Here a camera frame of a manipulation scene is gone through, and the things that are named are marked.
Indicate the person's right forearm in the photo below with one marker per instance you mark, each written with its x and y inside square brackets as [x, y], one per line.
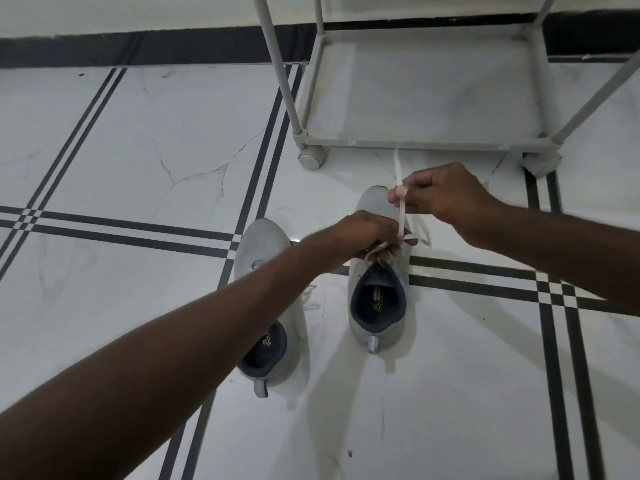
[560, 249]

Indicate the person's left hand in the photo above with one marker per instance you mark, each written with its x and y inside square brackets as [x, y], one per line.
[362, 237]

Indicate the gray metal shelf rack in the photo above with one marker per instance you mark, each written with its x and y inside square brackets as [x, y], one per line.
[530, 44]

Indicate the person's right hand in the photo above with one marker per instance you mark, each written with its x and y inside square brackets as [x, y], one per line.
[450, 194]

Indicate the person's right fingers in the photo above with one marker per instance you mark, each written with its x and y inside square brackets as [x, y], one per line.
[412, 192]

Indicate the person's left fingers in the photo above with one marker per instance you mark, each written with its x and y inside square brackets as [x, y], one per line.
[392, 239]

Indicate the gray caster wheel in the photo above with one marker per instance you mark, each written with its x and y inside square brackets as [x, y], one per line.
[542, 163]
[313, 158]

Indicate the white shoelace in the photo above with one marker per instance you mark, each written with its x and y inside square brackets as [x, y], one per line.
[402, 217]

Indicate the person's left forearm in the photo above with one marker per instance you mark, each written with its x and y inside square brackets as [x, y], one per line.
[150, 364]

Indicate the gray sneaker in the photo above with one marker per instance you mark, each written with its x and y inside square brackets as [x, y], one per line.
[372, 204]
[260, 239]

